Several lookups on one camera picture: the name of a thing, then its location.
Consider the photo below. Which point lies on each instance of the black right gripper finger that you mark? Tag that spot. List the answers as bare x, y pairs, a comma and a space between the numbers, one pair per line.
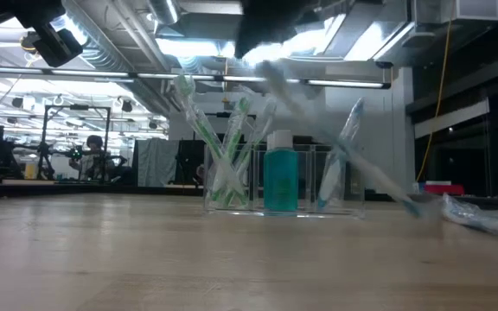
266, 32

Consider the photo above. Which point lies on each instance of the green white toothbrush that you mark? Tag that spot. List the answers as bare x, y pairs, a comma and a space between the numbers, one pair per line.
257, 138
237, 129
199, 123

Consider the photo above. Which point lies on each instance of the teal mouthwash bottle white cap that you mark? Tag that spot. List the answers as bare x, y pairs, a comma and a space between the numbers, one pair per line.
280, 181

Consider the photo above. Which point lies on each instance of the blue white toothbrush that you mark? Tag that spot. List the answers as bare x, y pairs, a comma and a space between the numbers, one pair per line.
340, 164
482, 218
361, 166

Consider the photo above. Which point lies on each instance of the long ceiling light strip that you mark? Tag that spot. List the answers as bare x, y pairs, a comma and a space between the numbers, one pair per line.
344, 83

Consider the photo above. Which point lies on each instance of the person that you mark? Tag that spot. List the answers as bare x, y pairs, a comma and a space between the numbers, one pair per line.
91, 160

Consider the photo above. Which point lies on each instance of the black panel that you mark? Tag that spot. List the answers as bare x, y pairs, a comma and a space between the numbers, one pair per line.
190, 162

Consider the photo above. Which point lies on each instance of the grey hanging cloth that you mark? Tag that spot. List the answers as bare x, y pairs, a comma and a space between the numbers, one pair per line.
158, 162

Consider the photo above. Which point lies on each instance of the white ceiling unit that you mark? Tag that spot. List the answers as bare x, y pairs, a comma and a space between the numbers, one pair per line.
461, 9

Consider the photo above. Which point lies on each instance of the clear acrylic organizer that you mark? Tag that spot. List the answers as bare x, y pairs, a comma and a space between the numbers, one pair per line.
305, 213

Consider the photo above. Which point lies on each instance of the red and white box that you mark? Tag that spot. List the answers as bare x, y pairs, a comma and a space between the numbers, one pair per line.
443, 190

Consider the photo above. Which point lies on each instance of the silver ventilation duct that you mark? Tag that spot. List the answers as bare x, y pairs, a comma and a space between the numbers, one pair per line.
102, 47

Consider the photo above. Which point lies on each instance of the black robot rig frame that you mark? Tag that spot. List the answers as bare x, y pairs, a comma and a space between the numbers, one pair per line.
44, 138

